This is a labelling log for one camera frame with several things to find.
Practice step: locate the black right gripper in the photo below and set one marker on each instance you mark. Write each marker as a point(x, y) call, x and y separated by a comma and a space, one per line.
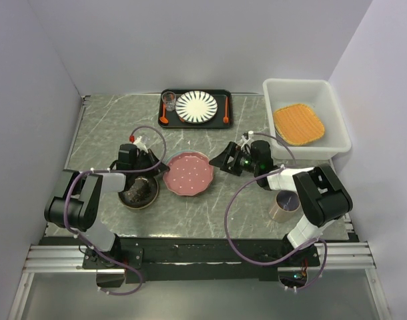
point(233, 150)

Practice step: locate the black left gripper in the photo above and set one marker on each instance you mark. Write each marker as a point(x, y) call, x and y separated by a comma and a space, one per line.
point(154, 160)

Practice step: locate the dark metallic bowl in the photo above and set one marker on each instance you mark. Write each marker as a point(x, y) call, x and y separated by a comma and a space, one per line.
point(140, 192)

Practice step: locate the pink polka dot plate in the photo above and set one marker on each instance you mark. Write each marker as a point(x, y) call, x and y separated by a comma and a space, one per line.
point(190, 173)

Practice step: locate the orange woven pattern plate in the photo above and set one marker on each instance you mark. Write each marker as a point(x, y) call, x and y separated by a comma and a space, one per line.
point(298, 124)

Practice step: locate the blue grey plate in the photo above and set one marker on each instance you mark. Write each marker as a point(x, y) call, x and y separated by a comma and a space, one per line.
point(171, 155)

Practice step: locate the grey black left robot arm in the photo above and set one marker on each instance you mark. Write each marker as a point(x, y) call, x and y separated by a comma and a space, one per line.
point(74, 202)

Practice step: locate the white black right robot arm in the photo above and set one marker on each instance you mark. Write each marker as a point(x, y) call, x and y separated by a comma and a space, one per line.
point(320, 192)

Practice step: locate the white plastic bin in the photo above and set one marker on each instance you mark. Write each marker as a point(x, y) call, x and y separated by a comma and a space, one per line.
point(319, 95)

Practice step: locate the orange fork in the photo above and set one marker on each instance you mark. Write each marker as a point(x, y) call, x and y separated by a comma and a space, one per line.
point(226, 118)

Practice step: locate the black serving tray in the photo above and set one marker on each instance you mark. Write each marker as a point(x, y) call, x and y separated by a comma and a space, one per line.
point(175, 122)

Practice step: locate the orange spoon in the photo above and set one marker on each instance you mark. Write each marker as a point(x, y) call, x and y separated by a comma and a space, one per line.
point(163, 119)

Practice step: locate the striped white blue plate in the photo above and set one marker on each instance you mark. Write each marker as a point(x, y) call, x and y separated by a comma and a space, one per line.
point(196, 107)

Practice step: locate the clear drinking glass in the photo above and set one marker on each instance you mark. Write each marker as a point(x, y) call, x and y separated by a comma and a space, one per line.
point(169, 100)

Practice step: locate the pink beige mug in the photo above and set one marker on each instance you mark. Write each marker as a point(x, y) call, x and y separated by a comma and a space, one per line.
point(285, 204)

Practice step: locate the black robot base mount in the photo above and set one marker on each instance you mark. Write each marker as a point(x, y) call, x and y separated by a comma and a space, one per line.
point(181, 259)

